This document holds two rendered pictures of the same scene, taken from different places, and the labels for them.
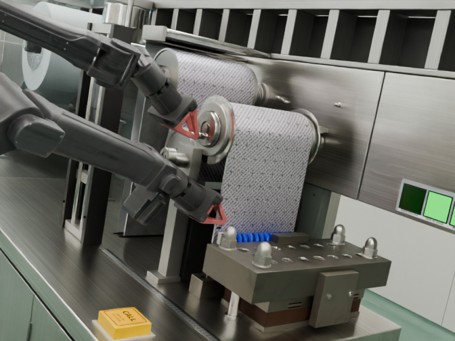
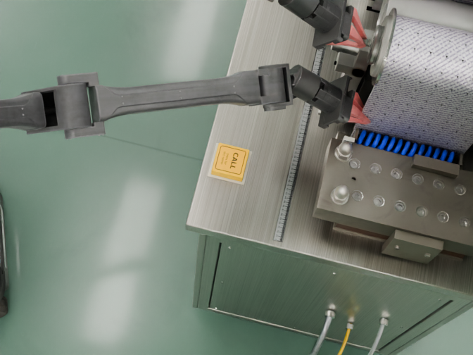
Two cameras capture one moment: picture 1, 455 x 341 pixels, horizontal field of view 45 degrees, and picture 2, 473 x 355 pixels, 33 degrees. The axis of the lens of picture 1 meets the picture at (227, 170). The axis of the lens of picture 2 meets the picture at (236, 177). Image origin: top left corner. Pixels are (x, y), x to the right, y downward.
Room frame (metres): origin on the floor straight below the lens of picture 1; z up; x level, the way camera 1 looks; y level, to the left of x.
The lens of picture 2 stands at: (0.41, -0.33, 2.54)
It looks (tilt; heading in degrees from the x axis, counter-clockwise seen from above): 68 degrees down; 41
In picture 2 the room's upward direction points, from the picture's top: 11 degrees clockwise
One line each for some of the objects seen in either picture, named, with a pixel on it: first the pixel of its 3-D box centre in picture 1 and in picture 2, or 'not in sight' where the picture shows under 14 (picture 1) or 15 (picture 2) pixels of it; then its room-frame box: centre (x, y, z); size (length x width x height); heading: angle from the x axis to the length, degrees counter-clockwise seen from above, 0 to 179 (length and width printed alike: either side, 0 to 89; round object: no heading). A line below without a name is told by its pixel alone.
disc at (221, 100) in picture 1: (213, 129); (383, 46); (1.18, 0.04, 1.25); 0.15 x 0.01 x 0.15; 38
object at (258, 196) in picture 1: (261, 201); (420, 122); (1.21, -0.09, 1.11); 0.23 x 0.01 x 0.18; 128
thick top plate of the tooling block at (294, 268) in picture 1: (301, 266); (415, 200); (1.14, -0.19, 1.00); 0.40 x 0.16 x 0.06; 128
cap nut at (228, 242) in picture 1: (229, 237); (345, 148); (1.07, -0.03, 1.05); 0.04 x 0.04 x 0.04
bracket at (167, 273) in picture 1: (173, 213); (344, 76); (1.18, 0.10, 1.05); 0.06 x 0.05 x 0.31; 128
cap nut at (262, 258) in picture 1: (263, 253); (341, 192); (1.00, -0.09, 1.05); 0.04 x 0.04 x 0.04
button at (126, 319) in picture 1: (124, 323); (230, 162); (0.91, 0.13, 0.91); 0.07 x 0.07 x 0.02; 38
